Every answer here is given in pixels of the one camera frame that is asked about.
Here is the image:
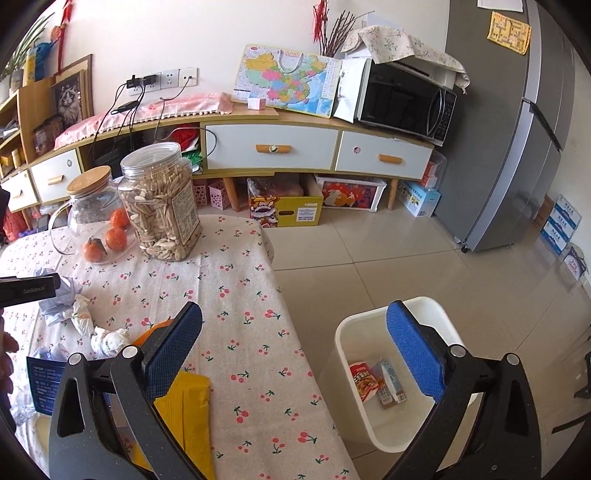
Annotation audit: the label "white drawer wooden handle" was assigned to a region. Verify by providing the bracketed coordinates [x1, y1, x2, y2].
[204, 124, 341, 172]
[0, 171, 40, 213]
[30, 148, 84, 204]
[335, 130, 435, 182]

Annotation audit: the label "floral cover cloth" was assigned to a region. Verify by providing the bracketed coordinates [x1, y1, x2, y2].
[339, 25, 469, 95]

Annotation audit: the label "framed cat picture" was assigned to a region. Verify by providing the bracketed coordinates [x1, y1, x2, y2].
[50, 54, 95, 130]

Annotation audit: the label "person's left hand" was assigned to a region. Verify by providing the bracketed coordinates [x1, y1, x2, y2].
[0, 318, 20, 396]

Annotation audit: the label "glass pitcher wooden lid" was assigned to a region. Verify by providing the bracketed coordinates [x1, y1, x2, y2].
[48, 166, 139, 266]

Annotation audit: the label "white plastic bin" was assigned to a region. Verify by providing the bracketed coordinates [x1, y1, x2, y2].
[335, 296, 476, 454]

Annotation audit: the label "green potted plant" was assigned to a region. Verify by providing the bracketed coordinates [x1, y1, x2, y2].
[0, 11, 56, 79]

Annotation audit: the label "yellow paper note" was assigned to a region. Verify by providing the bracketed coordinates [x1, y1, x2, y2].
[487, 11, 532, 55]

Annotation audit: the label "clear plastic seed jar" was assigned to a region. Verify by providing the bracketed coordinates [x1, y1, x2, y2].
[117, 142, 204, 263]

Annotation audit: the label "white paper sheet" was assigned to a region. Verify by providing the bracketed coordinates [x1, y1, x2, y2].
[477, 0, 526, 12]

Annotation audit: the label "white box rabbit print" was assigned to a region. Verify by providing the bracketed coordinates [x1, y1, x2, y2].
[315, 174, 387, 213]

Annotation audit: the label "small drink carton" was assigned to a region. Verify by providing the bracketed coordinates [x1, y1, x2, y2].
[369, 356, 408, 409]

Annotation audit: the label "red cloth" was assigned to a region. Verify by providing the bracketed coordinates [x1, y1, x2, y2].
[166, 129, 200, 153]

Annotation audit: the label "red white small box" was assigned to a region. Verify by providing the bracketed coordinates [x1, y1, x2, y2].
[420, 152, 448, 189]

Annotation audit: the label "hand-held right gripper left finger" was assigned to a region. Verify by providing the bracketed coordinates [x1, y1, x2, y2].
[48, 301, 208, 480]

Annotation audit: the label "yellow cloth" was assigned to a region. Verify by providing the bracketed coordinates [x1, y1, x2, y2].
[134, 371, 218, 480]

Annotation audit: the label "clear plastic bag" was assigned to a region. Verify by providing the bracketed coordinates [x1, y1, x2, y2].
[247, 176, 305, 199]

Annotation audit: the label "white plastic wrapper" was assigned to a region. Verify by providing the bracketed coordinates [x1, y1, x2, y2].
[9, 388, 47, 425]

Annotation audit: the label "yellow cardboard box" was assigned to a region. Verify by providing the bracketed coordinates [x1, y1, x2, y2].
[248, 178, 324, 229]

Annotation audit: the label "blue printed packet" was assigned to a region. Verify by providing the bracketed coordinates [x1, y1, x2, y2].
[25, 355, 68, 416]

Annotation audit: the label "black microwave oven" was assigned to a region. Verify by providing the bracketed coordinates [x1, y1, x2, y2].
[355, 58, 458, 147]

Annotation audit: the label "blue ornament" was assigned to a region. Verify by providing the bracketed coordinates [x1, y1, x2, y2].
[34, 41, 56, 70]

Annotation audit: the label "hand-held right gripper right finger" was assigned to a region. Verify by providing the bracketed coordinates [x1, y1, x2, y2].
[385, 300, 543, 480]

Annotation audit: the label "red hanging ornament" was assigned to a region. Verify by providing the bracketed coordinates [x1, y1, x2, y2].
[50, 0, 75, 75]
[312, 0, 329, 42]

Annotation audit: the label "wooden shelf unit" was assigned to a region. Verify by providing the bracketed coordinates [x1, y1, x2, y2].
[0, 76, 56, 178]

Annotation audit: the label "colourful map board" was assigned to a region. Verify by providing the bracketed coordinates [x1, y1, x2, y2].
[230, 45, 343, 119]

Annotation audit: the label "yellow bottle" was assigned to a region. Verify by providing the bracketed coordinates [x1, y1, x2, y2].
[23, 48, 38, 86]

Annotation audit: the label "red snack packet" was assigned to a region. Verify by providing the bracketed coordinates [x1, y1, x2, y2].
[349, 362, 380, 403]

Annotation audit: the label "white tissue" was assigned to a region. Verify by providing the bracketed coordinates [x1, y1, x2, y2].
[69, 294, 93, 337]
[90, 327, 132, 358]
[34, 344, 70, 363]

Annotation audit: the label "blue grey paper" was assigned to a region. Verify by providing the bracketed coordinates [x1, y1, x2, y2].
[39, 274, 84, 326]

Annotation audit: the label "dried branches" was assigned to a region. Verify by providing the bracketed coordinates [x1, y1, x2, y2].
[323, 11, 363, 58]

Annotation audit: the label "brown cardboard box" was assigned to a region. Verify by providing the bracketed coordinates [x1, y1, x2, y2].
[536, 196, 557, 229]

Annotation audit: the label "pink fringed cloth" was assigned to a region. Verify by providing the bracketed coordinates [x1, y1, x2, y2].
[54, 92, 234, 152]

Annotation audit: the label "long wooden cabinet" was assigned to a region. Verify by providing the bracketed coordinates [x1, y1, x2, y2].
[0, 99, 437, 215]

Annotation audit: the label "red mesh bag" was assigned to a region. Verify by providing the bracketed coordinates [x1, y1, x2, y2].
[2, 210, 33, 241]

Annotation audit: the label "cherry print tablecloth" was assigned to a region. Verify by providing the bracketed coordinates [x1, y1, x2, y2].
[0, 215, 361, 480]

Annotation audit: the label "grey refrigerator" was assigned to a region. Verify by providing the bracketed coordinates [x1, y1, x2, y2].
[434, 0, 575, 252]

